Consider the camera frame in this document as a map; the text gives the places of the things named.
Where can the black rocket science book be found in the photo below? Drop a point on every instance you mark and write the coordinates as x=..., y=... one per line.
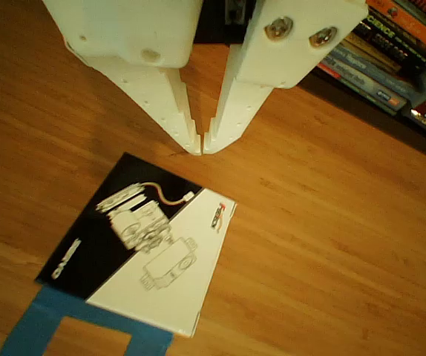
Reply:
x=395, y=42

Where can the orange book dark text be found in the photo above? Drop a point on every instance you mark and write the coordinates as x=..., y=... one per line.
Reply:
x=413, y=26

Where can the black and white servo box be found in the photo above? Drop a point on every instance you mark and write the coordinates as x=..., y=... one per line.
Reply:
x=183, y=259

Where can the blue grey logo book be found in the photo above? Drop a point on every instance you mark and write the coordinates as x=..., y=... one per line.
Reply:
x=380, y=92

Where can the lavender spine book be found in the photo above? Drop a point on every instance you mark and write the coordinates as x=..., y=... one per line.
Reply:
x=365, y=65

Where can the blue tape square target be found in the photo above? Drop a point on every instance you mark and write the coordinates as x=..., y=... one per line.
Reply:
x=35, y=319

